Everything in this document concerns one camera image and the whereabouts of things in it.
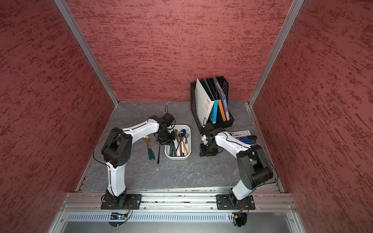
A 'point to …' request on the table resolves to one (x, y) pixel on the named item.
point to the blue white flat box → (239, 133)
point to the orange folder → (222, 110)
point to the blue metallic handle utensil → (183, 133)
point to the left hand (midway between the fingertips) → (173, 146)
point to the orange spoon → (185, 145)
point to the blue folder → (223, 96)
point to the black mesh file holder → (219, 123)
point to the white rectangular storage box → (181, 147)
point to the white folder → (203, 102)
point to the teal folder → (214, 111)
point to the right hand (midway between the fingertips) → (204, 157)
